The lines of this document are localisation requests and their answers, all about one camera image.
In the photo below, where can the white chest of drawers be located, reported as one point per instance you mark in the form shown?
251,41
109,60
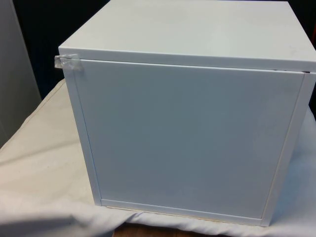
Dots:
187,128

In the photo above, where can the clear tape piece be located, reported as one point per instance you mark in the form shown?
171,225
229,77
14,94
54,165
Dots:
71,63

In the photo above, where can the pale locker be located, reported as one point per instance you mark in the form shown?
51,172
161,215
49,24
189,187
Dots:
14,74

